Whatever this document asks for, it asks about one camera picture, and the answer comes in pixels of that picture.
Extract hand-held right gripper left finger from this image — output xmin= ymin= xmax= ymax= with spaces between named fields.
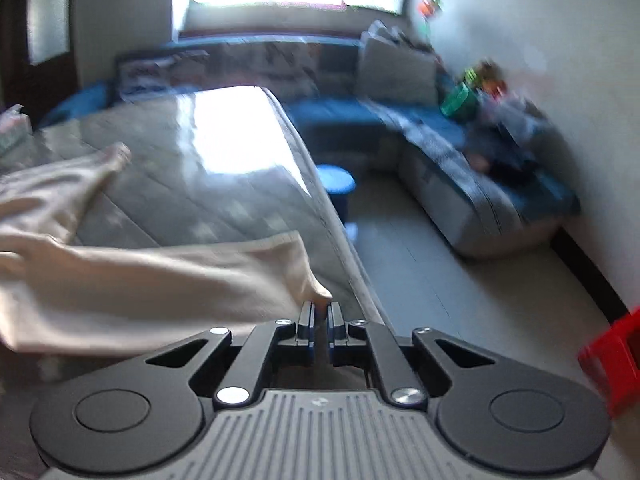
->
xmin=145 ymin=301 xmax=317 ymax=407

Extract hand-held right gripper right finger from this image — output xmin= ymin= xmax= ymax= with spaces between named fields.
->
xmin=327 ymin=301 xmax=496 ymax=406

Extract beige cloth garment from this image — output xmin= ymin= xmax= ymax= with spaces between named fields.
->
xmin=0 ymin=142 xmax=334 ymax=357

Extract blue round stool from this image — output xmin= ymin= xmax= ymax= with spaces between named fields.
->
xmin=316 ymin=163 xmax=357 ymax=223

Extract blue and grey sofa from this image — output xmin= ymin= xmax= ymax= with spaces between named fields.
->
xmin=40 ymin=35 xmax=581 ymax=261

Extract printed sofa cushion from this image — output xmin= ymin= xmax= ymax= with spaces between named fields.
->
xmin=116 ymin=51 xmax=212 ymax=102
xmin=210 ymin=41 xmax=323 ymax=97

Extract grey pillow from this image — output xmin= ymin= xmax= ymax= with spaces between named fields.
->
xmin=356 ymin=21 xmax=442 ymax=107

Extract red plastic stool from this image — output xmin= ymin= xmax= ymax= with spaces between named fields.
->
xmin=577 ymin=305 xmax=640 ymax=419

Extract colourful toys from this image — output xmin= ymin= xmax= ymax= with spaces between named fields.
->
xmin=464 ymin=59 xmax=510 ymax=100

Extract orange artificial flowers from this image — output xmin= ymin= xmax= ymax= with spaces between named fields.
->
xmin=416 ymin=0 xmax=447 ymax=23

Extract tissue box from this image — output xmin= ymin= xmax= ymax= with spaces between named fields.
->
xmin=0 ymin=104 xmax=35 ymax=162

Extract dark wooden door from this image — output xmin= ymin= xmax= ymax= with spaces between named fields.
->
xmin=0 ymin=0 xmax=77 ymax=117

